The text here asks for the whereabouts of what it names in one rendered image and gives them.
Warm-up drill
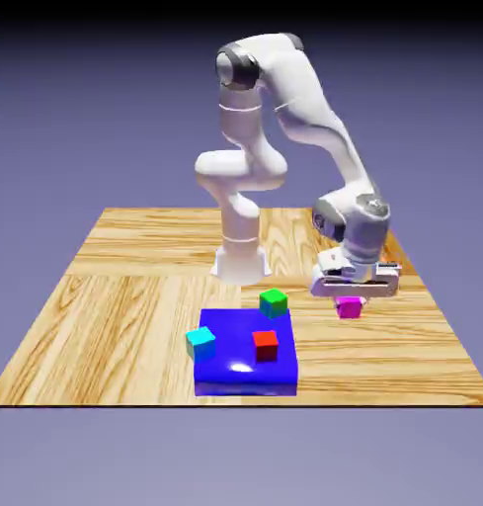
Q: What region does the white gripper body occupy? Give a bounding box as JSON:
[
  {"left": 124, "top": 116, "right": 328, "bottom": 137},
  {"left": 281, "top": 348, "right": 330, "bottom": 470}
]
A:
[{"left": 308, "top": 264, "right": 401, "bottom": 298}]

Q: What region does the small magenta cube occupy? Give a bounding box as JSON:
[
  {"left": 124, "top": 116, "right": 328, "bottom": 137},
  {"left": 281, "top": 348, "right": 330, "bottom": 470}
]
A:
[{"left": 335, "top": 295, "right": 363, "bottom": 320}]

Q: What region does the small green cube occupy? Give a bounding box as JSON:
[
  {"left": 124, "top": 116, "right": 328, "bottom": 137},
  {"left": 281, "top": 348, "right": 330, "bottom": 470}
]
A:
[{"left": 259, "top": 288, "right": 289, "bottom": 320}]

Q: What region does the small red cube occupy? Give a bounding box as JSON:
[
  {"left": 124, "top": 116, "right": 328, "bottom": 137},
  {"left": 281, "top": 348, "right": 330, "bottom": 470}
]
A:
[{"left": 251, "top": 330, "right": 281, "bottom": 363}]

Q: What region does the small cyan cube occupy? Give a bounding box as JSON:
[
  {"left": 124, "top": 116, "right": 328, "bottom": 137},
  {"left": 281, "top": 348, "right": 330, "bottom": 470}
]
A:
[{"left": 185, "top": 325, "right": 217, "bottom": 364}]

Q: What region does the large blue box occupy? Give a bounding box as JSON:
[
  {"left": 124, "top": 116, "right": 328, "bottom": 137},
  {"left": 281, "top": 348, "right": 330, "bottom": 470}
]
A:
[{"left": 194, "top": 307, "right": 298, "bottom": 397}]

